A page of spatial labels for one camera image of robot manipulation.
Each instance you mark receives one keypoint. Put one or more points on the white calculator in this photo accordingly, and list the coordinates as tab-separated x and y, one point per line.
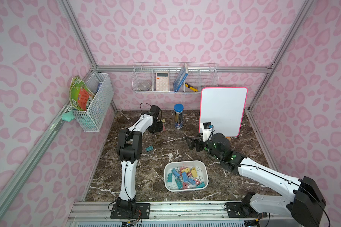
162	81

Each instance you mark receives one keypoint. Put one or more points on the yellow utility knife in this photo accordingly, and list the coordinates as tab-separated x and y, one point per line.
191	87

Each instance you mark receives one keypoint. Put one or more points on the blue binder clip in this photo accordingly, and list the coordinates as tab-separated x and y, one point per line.
191	181
176	173

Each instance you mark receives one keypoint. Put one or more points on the teal binder clip under yellow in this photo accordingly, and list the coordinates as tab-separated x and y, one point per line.
150	148

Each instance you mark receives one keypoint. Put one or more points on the wire shelf on back wall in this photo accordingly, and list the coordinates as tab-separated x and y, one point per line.
200	76

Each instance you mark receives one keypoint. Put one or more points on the teal binder clip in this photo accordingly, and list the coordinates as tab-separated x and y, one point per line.
169	178
150	148

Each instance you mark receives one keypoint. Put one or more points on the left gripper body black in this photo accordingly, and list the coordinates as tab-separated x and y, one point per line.
156	126

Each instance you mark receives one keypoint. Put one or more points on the white mesh wall basket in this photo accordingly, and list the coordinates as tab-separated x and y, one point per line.
92	119

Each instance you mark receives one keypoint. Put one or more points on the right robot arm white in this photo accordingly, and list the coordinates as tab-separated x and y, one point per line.
300	199

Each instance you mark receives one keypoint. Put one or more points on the pink framed whiteboard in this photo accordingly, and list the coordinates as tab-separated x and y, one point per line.
224	108

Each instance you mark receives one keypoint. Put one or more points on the blue book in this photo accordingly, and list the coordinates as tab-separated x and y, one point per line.
181	77

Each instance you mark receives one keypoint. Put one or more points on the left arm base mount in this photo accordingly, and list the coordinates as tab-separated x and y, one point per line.
130	210

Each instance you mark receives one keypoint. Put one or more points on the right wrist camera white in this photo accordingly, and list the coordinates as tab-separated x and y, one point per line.
207	131

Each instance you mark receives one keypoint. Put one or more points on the green red snack bag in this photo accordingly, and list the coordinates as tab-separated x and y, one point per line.
80	96

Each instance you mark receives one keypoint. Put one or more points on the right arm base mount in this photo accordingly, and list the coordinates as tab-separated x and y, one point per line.
242	210

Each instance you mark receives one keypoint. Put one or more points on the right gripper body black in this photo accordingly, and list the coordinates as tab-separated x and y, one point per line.
197	144

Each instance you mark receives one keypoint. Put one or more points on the blue lid pencil canister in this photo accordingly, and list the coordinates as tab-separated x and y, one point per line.
178	110

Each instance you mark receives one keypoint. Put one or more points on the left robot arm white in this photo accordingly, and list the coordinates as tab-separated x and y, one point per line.
130	147

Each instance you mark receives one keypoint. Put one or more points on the white storage tray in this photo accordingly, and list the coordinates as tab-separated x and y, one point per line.
188	169

